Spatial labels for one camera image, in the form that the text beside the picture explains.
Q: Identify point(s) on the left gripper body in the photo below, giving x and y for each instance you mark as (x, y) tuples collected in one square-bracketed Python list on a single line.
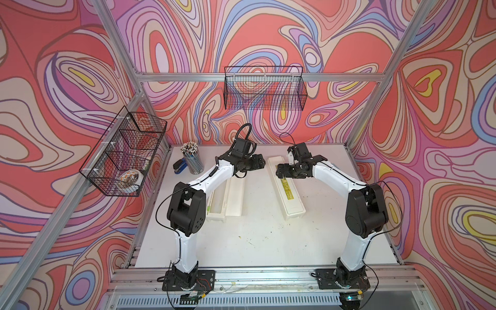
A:
[(253, 163)]

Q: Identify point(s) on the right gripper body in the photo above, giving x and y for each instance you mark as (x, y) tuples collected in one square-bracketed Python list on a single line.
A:
[(292, 171)]

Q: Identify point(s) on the white wrap dispenser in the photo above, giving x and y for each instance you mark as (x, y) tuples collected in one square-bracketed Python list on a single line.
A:
[(226, 201), (286, 192)]

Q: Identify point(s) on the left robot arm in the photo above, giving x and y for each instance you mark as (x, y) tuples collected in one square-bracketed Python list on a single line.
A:
[(188, 204)]

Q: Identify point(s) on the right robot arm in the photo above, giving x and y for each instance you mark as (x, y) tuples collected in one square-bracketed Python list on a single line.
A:
[(365, 216)]

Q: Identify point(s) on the pencil cup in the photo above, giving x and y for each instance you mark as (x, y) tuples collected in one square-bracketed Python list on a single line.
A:
[(190, 151)]

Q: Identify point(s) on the blue stapler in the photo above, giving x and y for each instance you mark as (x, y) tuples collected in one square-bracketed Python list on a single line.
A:
[(179, 166)]

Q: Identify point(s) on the tape roll in basket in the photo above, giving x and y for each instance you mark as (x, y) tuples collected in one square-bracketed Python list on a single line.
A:
[(130, 181)]

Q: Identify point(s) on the back wire basket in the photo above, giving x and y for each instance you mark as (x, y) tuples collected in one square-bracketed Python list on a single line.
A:
[(267, 88)]

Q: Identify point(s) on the wire basket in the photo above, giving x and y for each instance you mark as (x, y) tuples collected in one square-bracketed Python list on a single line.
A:
[(267, 88), (130, 142)]

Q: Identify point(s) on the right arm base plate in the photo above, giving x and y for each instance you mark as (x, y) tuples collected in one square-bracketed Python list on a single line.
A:
[(342, 279)]

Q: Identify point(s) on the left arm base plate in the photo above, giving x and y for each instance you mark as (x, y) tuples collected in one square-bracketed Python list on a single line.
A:
[(176, 281)]

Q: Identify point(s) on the left wire basket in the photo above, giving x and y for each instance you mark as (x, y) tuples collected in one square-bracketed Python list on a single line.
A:
[(130, 142)]

